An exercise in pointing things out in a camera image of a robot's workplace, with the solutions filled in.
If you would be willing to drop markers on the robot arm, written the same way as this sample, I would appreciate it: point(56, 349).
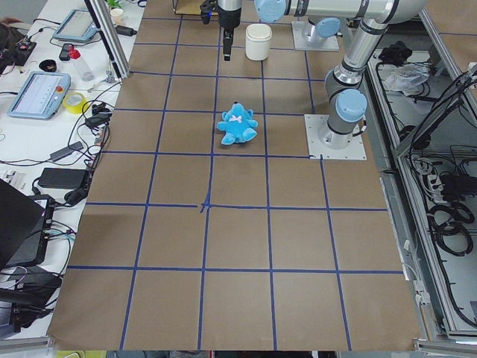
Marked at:
point(272, 11)
point(346, 103)

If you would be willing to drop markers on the teach pendant tablet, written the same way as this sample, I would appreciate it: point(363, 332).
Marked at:
point(77, 27)
point(41, 95)

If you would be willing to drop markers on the aluminium frame post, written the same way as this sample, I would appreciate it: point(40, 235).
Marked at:
point(100, 14)

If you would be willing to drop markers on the yellow tape roll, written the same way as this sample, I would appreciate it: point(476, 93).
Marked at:
point(75, 103)

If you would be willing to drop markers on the black cable clamp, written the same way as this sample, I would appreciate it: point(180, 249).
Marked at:
point(101, 109)

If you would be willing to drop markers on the clear plastic bottle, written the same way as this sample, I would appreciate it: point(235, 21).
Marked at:
point(83, 69)

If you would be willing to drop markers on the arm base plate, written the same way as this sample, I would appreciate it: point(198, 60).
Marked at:
point(318, 37)
point(324, 144)

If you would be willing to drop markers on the black laptop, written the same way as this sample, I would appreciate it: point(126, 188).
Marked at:
point(24, 224)

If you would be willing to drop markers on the blue teddy bear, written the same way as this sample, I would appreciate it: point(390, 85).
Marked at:
point(238, 125)

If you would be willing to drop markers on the white crumpled cloth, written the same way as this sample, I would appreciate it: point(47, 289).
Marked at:
point(407, 79)

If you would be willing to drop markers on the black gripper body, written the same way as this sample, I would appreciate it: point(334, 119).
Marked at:
point(228, 19)

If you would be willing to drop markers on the white trash can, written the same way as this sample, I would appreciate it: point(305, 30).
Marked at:
point(258, 41)

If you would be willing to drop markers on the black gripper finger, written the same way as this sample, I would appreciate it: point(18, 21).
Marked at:
point(230, 36)
point(225, 44)

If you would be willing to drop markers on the teach pendant tablet near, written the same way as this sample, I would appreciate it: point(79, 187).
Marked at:
point(41, 95)

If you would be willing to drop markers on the black power brick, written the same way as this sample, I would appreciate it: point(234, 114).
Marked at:
point(62, 178)

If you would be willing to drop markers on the teach pendant tablet far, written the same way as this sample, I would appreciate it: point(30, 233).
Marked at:
point(77, 27)

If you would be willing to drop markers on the black power adapter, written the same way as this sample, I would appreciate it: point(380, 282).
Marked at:
point(66, 151)

